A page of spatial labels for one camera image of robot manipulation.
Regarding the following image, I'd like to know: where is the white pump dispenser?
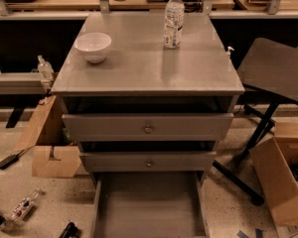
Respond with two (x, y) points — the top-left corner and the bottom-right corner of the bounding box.
(226, 46), (234, 58)

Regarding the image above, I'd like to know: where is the black object bottom floor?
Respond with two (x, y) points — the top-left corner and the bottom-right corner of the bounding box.
(59, 222), (79, 238)

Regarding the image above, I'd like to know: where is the small clear bottle on shelf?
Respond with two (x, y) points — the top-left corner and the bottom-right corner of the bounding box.
(38, 56), (54, 80)

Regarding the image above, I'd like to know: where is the grey wooden drawer cabinet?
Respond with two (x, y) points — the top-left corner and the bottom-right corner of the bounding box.
(50, 11), (245, 238)

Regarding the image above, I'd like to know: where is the cardboard box left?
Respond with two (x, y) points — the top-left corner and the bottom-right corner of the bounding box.
(14, 96), (86, 178)

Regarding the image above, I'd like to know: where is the open cardboard box right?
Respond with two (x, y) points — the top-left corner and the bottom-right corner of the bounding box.
(250, 122), (298, 226)

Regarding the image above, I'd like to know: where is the black power adapter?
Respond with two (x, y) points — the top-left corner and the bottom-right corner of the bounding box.
(0, 150), (27, 170)

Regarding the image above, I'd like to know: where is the white ceramic bowl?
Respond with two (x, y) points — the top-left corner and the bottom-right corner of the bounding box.
(74, 33), (111, 63)

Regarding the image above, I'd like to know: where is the grey low shelf left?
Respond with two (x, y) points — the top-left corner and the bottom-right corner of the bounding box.
(0, 72), (52, 95)

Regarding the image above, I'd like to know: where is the black folding side table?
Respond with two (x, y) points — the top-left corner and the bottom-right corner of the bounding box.
(212, 38), (298, 206)

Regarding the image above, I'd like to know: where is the grey bottom drawer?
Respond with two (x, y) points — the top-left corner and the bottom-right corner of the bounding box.
(90, 172), (210, 238)

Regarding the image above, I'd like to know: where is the grey middle drawer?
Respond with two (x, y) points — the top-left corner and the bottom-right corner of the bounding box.
(80, 152), (216, 173)

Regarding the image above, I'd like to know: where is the plastic bottle on floor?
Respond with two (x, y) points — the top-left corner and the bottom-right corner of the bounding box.
(0, 188), (44, 231)

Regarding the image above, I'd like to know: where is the clear plastic water bottle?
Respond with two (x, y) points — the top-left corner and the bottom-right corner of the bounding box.
(164, 0), (185, 49)

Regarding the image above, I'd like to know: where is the grey drawer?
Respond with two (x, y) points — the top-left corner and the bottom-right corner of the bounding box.
(63, 113), (232, 142)
(80, 152), (216, 173)
(90, 172), (210, 238)

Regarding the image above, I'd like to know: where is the grey top drawer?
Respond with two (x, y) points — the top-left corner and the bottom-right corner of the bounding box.
(63, 113), (232, 142)

